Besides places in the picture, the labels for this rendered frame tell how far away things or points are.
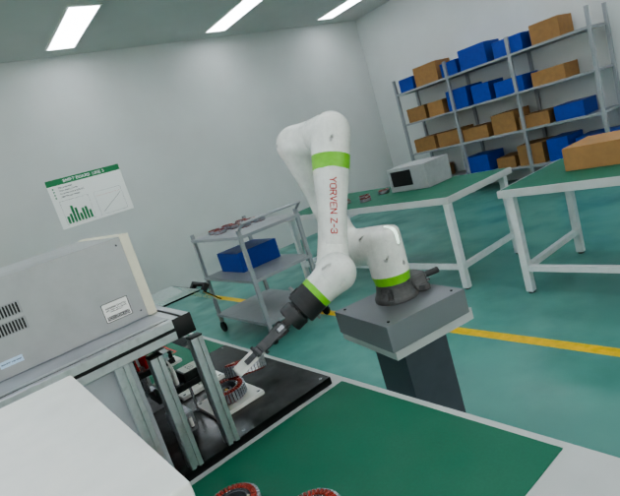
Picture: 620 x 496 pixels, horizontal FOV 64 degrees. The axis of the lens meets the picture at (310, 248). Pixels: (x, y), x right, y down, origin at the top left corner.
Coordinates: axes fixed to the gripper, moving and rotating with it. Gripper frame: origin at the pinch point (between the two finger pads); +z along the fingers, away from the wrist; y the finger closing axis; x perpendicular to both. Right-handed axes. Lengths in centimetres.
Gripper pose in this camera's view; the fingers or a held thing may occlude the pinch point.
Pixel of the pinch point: (245, 364)
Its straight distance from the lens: 136.5
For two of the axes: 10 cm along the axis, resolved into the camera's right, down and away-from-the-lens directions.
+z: -7.0, 7.1, -0.6
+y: -0.4, -1.1, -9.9
